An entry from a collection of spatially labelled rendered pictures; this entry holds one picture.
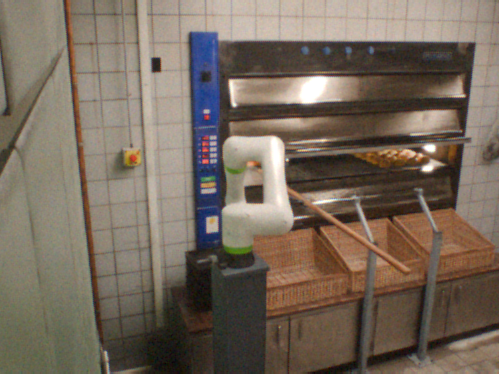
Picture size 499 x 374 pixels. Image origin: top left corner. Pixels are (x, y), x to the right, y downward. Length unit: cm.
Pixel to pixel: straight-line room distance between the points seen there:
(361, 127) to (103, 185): 173
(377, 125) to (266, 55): 95
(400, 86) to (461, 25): 63
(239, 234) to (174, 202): 111
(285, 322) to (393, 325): 81
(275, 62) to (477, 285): 208
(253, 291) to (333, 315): 112
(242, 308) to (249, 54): 157
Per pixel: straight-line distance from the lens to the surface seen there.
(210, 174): 300
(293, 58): 313
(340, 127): 333
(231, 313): 209
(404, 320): 347
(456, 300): 370
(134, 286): 320
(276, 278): 328
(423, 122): 373
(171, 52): 288
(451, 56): 383
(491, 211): 444
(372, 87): 342
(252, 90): 303
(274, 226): 197
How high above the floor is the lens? 210
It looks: 17 degrees down
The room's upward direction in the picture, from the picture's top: straight up
